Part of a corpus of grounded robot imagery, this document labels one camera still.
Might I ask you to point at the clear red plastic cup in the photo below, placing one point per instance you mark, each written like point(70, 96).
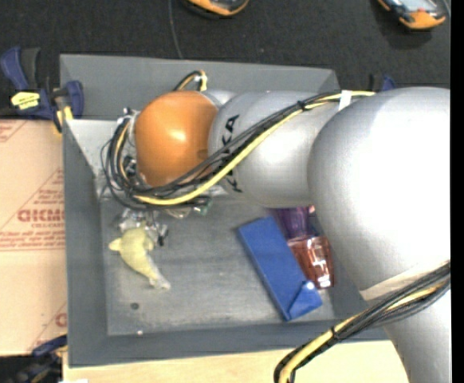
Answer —
point(313, 259)

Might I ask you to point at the purple plastic bottle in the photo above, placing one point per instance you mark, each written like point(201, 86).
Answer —
point(293, 219)

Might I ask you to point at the blue flat block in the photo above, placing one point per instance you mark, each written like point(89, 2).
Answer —
point(274, 263)

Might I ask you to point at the brown cardboard board red print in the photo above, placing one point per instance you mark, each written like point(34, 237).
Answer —
point(24, 277)

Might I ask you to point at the grey metal bin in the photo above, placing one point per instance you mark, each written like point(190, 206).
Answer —
point(200, 285)

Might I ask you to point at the pale yellow toy animal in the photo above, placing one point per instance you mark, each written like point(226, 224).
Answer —
point(138, 249)

